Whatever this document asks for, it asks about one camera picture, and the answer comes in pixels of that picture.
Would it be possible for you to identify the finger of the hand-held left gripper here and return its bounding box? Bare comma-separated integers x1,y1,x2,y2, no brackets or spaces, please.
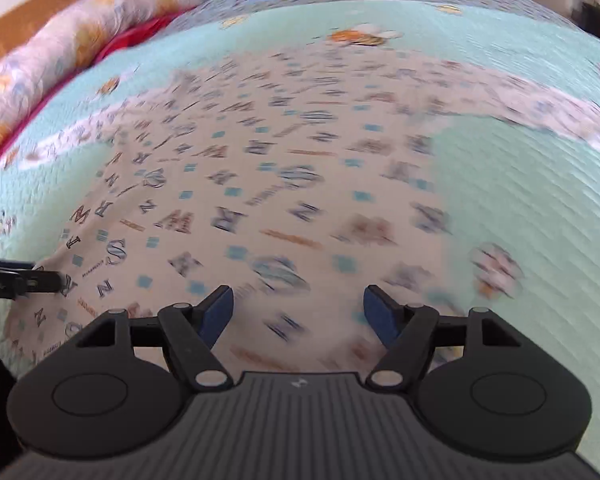
0,260,63,298

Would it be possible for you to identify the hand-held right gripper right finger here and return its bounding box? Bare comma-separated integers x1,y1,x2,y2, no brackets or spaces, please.
362,285,525,393

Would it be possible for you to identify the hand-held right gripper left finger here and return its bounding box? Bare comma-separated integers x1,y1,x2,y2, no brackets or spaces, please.
74,285,235,393

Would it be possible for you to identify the cream letter-print shirt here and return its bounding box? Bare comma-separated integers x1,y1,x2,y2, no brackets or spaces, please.
2,40,600,376

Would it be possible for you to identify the green bee-print quilt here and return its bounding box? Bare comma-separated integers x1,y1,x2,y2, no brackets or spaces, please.
0,0,600,476

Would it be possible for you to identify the red blanket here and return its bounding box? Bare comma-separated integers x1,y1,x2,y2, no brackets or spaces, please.
0,12,181,186

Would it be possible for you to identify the wooden headboard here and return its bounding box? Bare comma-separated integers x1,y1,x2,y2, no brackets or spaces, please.
0,0,141,68

